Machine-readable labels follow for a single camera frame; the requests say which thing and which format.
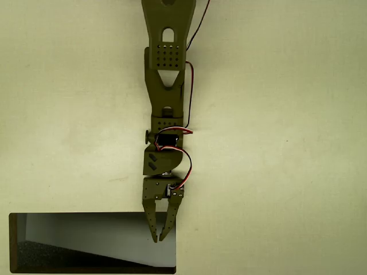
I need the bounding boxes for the white panel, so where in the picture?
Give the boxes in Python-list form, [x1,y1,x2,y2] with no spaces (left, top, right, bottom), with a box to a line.
[25,213,177,268]

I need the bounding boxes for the black foam pad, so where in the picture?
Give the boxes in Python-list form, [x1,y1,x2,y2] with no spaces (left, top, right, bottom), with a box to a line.
[17,241,95,270]

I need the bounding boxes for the looped white red servo cable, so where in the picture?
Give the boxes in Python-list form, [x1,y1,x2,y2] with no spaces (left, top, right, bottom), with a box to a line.
[157,145,193,191]

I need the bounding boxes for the rectangular bin opening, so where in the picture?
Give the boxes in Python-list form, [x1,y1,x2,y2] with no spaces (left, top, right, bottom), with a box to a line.
[8,211,177,274]

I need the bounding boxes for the short white red servo cable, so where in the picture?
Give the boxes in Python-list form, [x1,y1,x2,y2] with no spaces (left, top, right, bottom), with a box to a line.
[156,127,194,137]

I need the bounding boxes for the long red black cable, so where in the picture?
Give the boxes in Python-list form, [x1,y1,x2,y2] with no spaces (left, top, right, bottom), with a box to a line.
[185,0,212,128]

